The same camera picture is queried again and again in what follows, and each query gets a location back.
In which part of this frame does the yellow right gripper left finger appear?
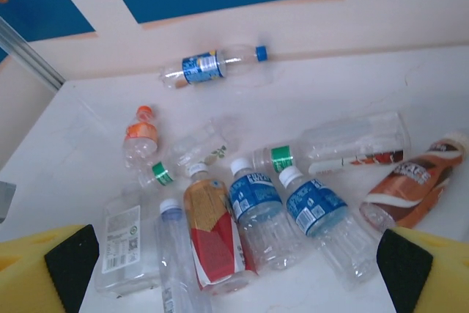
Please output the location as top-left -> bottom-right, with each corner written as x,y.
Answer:
0,224 -> 100,313

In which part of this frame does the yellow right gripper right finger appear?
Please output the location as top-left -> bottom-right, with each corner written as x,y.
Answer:
376,226 -> 469,313

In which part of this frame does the brown coffee drink bottle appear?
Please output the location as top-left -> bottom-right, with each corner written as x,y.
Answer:
358,130 -> 467,230

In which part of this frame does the square clear white-label bottle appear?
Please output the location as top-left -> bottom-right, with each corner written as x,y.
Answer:
95,180 -> 163,296

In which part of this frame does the blue-label water bottle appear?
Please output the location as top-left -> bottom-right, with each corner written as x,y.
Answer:
278,165 -> 383,290
229,158 -> 306,272

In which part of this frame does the tall clear unlabelled bottle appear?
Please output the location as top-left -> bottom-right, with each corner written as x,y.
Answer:
155,197 -> 214,313

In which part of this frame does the orange-capped orange-label bottle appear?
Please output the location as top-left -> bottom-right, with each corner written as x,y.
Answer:
124,105 -> 160,169

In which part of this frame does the large clear green-band bottle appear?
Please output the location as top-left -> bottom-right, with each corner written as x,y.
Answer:
252,111 -> 412,177

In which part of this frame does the red and gold tea bottle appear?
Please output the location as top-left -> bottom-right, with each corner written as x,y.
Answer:
182,162 -> 259,294

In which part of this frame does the clear floral green-band bottle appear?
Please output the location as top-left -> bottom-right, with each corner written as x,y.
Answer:
139,117 -> 241,190

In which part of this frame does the blue-capped blue-label bottle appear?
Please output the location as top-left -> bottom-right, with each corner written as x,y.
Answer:
158,44 -> 270,91

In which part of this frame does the aluminium corner post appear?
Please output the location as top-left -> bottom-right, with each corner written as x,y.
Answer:
0,15 -> 67,93

